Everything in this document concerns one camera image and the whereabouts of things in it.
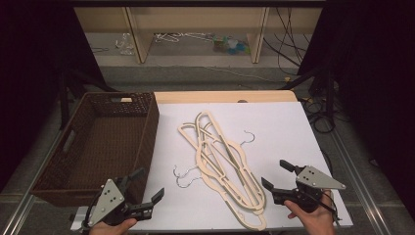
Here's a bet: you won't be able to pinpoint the light wooden table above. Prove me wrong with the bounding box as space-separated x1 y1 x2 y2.
153 90 299 105

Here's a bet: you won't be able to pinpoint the black metal stand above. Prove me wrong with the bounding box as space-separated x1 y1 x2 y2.
58 64 119 131

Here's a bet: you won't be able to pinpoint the black tripod stand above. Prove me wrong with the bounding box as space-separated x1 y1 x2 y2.
278 64 338 119

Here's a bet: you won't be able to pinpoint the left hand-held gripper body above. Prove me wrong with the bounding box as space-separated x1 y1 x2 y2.
87 176 155 227

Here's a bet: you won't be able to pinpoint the cream wooden clothes hanger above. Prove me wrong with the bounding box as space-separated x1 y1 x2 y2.
172 110 265 217
175 120 268 232
177 121 266 212

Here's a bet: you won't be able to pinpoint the colourful plastic things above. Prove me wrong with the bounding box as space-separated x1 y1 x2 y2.
212 34 252 56

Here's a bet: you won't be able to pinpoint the black hanging cables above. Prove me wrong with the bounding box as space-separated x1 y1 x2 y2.
262 7 311 76

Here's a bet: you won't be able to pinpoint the black curtain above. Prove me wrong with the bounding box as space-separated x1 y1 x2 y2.
0 0 106 194
298 0 415 213

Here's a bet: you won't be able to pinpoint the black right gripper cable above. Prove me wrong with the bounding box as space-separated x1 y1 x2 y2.
311 190 343 227

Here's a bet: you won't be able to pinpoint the brown woven basket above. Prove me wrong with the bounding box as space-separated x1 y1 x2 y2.
29 91 161 209

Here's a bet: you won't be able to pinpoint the clear plastic bag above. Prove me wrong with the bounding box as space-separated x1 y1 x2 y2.
115 32 136 56

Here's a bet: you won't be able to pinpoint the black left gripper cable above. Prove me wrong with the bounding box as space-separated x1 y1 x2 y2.
81 191 103 231

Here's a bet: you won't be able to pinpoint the white floor cable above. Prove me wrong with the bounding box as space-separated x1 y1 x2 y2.
205 66 286 83

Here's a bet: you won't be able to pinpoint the person's left hand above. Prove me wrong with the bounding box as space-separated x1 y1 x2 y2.
88 217 139 235

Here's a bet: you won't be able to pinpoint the white wire hangers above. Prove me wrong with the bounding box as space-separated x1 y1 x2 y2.
154 32 214 44

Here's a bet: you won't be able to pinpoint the white table sheet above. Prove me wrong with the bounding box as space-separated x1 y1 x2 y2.
69 101 354 232

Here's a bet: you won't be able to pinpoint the person's right hand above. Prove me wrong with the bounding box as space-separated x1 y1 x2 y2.
283 189 337 235

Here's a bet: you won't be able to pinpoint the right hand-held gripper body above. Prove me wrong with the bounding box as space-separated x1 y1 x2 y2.
271 164 347 213

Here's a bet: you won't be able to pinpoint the light wooden shelf unit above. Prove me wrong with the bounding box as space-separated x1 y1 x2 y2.
73 6 324 65

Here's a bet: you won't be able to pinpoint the aluminium rail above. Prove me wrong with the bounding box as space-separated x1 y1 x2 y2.
327 128 394 235
0 129 65 235

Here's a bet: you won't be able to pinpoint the black floor cable bundle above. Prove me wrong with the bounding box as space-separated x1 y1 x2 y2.
299 95 338 134

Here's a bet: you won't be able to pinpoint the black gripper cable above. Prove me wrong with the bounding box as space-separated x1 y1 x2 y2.
311 190 343 227
81 191 103 231

